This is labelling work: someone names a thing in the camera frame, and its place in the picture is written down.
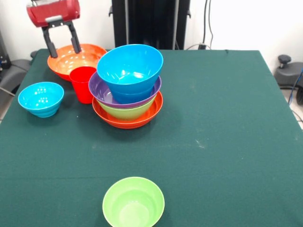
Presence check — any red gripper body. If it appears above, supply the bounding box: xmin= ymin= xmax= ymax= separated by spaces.
xmin=26 ymin=0 xmax=81 ymax=28

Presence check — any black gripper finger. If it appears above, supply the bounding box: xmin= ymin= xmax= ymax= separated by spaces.
xmin=41 ymin=26 xmax=58 ymax=59
xmin=66 ymin=20 xmax=82 ymax=54

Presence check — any orange bowl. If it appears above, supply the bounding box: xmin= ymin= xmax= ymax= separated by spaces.
xmin=92 ymin=91 xmax=164 ymax=130
xmin=47 ymin=44 xmax=107 ymax=82

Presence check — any red cup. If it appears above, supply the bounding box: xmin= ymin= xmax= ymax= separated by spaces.
xmin=69 ymin=66 xmax=97 ymax=104

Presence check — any small blue ribbed bowl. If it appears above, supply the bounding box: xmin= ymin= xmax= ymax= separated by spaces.
xmin=18 ymin=81 xmax=65 ymax=118

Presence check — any purple bowl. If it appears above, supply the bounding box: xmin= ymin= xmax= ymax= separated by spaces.
xmin=88 ymin=72 xmax=162 ymax=109

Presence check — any large blue bowl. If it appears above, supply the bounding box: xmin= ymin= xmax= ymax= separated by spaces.
xmin=96 ymin=44 xmax=164 ymax=95

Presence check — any translucent blue straight-sided bowl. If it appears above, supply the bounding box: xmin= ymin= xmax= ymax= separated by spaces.
xmin=110 ymin=82 xmax=155 ymax=104

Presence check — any large green bowl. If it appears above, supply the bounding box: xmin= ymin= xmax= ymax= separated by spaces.
xmin=97 ymin=94 xmax=157 ymax=120

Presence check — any small green bowl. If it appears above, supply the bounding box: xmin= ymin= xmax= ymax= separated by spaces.
xmin=102 ymin=176 xmax=165 ymax=227

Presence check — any dark green tablecloth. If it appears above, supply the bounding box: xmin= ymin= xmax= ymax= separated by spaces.
xmin=0 ymin=48 xmax=303 ymax=227

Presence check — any black pedestal leg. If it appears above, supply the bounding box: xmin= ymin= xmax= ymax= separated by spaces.
xmin=0 ymin=50 xmax=38 ymax=95
xmin=274 ymin=54 xmax=303 ymax=87

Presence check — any black wall cable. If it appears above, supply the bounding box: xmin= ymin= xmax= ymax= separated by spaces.
xmin=202 ymin=0 xmax=215 ymax=49

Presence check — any blue cable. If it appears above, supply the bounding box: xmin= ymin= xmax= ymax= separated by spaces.
xmin=287 ymin=68 xmax=303 ymax=106

